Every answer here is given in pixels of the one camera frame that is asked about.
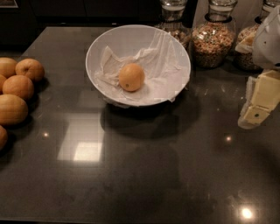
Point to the white bowl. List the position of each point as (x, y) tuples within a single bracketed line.
[(125, 40)]

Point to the orange top row right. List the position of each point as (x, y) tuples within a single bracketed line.
[(30, 68)]

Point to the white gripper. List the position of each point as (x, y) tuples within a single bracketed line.
[(269, 44)]

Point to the glass jar of cereal right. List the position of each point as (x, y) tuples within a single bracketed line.
[(244, 42)]

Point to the glass jar of cereal left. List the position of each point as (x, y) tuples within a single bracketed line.
[(170, 20)]

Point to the white paper towel in bowl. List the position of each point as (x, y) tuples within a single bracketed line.
[(163, 73)]

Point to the orange bottom left edge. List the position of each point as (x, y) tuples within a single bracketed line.
[(3, 137)]

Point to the orange sliver left edge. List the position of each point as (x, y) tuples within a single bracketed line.
[(2, 80)]

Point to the large orange lower pile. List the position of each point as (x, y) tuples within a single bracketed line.
[(13, 109)]

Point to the glass jar of cereal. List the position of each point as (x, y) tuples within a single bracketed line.
[(244, 42), (170, 20), (213, 39)]

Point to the glass jar of cereal middle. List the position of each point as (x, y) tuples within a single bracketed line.
[(213, 39)]

